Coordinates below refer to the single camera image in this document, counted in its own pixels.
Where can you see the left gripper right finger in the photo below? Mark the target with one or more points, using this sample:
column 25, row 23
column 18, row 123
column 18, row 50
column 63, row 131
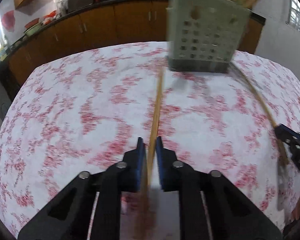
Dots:
column 210, row 205

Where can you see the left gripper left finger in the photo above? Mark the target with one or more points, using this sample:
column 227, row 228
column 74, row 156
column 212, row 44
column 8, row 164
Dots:
column 89, row 207

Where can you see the green perforated utensil holder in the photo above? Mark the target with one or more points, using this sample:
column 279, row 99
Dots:
column 203, row 35

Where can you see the brown lower kitchen cabinets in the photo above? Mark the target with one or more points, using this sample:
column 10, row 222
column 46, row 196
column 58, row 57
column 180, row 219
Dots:
column 108, row 24

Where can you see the floral red white tablecloth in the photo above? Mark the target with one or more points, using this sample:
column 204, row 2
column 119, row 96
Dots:
column 84, row 111

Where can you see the stacked bowls on counter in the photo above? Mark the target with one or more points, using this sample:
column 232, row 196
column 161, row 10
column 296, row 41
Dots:
column 32, row 27

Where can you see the dark cutting board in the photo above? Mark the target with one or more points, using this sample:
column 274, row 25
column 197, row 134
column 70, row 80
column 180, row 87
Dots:
column 74, row 5

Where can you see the red plastic bag on wall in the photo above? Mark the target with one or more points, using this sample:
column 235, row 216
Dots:
column 8, row 21

